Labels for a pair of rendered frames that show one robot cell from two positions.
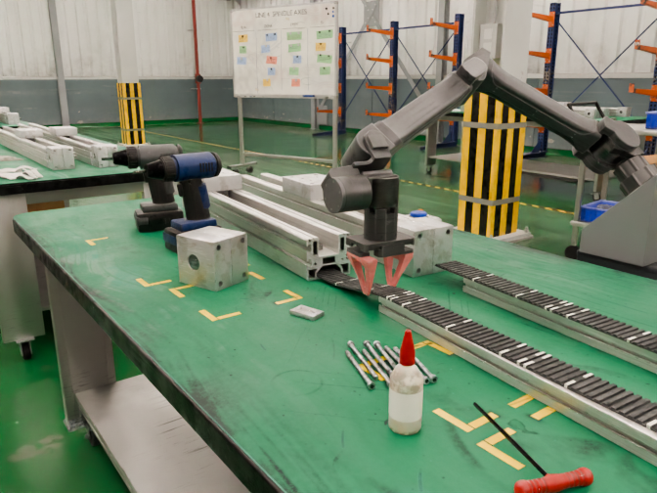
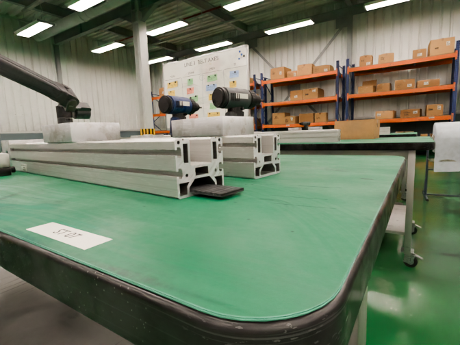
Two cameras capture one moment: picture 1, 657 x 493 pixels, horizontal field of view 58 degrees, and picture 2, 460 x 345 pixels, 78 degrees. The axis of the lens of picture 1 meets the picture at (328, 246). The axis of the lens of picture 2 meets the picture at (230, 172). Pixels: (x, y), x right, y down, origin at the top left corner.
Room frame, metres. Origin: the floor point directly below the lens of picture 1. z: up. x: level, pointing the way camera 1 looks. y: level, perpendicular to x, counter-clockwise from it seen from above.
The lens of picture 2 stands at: (2.33, 0.13, 0.87)
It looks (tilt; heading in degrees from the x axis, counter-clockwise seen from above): 8 degrees down; 160
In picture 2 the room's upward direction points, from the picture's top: 2 degrees counter-clockwise
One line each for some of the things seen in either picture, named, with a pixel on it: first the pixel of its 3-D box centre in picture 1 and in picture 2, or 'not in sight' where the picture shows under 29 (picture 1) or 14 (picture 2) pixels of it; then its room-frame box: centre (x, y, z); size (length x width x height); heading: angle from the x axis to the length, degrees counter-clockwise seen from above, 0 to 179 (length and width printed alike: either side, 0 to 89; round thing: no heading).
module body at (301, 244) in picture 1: (248, 217); (150, 152); (1.47, 0.20, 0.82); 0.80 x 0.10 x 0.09; 30
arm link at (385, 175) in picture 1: (378, 191); (66, 112); (0.97, -0.08, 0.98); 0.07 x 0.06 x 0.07; 123
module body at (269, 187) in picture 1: (314, 209); (83, 159); (1.56, 0.04, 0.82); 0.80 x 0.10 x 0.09; 30
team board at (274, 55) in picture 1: (284, 95); not in sight; (7.11, 0.50, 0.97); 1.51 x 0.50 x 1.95; 56
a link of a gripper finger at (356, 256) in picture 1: (372, 267); not in sight; (0.97, -0.08, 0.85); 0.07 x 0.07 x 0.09; 30
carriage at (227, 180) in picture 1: (213, 184); (212, 133); (1.68, 0.33, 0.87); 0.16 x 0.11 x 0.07; 30
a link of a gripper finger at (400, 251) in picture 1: (385, 265); not in sight; (0.98, -0.10, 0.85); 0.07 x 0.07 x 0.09; 30
